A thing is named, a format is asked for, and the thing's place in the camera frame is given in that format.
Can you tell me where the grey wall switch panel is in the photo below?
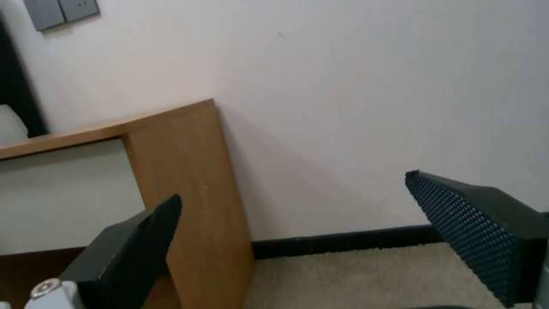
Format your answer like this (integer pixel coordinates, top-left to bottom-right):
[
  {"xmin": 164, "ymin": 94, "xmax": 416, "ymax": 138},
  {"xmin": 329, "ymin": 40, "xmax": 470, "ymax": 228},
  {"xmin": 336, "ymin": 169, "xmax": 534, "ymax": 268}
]
[{"xmin": 21, "ymin": 0, "xmax": 101, "ymax": 32}]

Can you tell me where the black skirting board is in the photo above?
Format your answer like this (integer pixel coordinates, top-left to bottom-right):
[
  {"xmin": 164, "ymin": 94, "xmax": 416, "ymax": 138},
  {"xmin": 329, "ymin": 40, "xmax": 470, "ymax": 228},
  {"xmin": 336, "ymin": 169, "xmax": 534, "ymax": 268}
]
[{"xmin": 250, "ymin": 224, "xmax": 445, "ymax": 260}]

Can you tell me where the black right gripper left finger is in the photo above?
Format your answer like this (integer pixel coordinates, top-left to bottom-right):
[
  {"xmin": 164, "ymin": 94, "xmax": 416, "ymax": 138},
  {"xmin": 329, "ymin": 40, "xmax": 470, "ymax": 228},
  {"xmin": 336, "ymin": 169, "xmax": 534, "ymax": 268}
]
[{"xmin": 23, "ymin": 194, "xmax": 183, "ymax": 309}]

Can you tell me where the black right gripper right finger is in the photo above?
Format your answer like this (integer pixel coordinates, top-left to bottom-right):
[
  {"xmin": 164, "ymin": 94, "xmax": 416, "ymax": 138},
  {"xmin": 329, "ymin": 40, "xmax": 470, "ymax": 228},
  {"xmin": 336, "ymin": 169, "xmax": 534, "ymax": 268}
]
[{"xmin": 404, "ymin": 170, "xmax": 549, "ymax": 308}]

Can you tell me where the wooden desk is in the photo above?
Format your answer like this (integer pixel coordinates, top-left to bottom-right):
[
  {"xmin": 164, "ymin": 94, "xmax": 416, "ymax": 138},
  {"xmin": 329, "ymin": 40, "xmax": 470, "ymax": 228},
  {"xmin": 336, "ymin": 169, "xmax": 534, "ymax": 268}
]
[{"xmin": 0, "ymin": 99, "xmax": 257, "ymax": 309}]

